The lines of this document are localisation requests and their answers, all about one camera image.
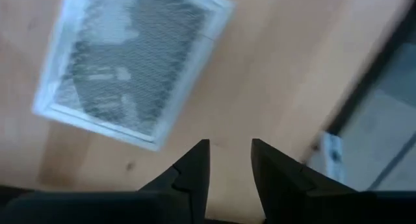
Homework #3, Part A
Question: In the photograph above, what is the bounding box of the grey picture card deck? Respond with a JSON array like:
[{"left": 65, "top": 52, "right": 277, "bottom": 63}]
[{"left": 31, "top": 0, "right": 237, "bottom": 153}]

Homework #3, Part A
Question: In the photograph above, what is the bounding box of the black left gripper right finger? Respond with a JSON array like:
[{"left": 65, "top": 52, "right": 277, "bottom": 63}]
[{"left": 250, "top": 138, "right": 416, "bottom": 224}]

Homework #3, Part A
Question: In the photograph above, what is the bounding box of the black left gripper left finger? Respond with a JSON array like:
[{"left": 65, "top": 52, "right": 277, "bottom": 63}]
[{"left": 0, "top": 138, "right": 211, "bottom": 224}]

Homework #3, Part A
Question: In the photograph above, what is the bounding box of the silver table edge bracket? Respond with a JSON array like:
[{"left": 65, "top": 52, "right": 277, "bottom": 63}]
[{"left": 320, "top": 130, "right": 346, "bottom": 184}]

